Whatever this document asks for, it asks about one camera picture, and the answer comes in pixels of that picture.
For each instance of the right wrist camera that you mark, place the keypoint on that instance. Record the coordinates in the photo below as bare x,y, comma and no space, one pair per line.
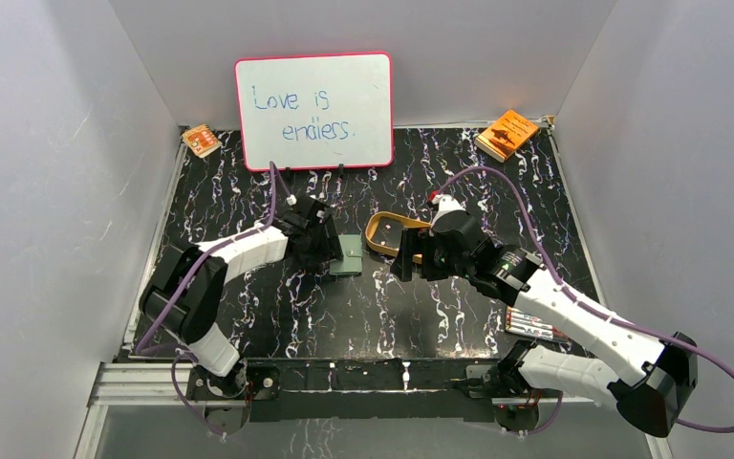
443,204

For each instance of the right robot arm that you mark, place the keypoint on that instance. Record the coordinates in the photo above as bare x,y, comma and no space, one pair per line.
646,380

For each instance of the small orange card box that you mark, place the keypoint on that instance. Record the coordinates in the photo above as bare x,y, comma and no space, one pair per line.
200,140

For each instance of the marker pen box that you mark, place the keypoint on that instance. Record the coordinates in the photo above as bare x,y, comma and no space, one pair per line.
532,327

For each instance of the aluminium frame rail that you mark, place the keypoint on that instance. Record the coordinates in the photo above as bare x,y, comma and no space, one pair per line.
152,384

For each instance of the mint green card holder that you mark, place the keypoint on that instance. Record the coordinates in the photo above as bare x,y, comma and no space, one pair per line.
350,263

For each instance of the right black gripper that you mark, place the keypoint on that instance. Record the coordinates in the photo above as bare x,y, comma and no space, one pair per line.
413,242

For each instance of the pink framed whiteboard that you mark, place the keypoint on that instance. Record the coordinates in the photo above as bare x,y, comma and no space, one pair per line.
308,112

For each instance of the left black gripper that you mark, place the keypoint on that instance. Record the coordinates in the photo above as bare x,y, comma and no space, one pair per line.
327,237

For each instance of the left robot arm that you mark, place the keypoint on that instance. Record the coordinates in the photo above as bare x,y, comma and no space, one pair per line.
184,292

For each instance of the orange book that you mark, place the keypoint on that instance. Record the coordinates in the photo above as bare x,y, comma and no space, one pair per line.
506,135

